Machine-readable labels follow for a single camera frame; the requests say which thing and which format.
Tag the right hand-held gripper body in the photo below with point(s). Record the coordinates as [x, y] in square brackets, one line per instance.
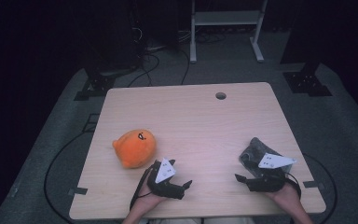
[267, 183]

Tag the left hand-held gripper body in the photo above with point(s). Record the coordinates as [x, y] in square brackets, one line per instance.
[164, 188]

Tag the grey fuzzy cloth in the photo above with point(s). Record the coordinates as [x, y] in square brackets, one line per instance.
[251, 149]

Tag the orange plush toy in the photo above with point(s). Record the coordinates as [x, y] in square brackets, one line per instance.
[133, 151]

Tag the person's left hand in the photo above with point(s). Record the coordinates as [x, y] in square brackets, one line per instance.
[150, 200]

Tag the person's right hand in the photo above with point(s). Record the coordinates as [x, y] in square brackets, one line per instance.
[284, 196]

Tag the black tape strip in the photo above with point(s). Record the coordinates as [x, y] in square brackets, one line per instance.
[78, 191]
[313, 185]

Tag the black stand base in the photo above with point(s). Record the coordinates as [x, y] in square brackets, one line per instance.
[307, 82]
[98, 85]

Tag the white metal stand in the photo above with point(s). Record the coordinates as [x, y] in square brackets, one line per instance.
[227, 18]

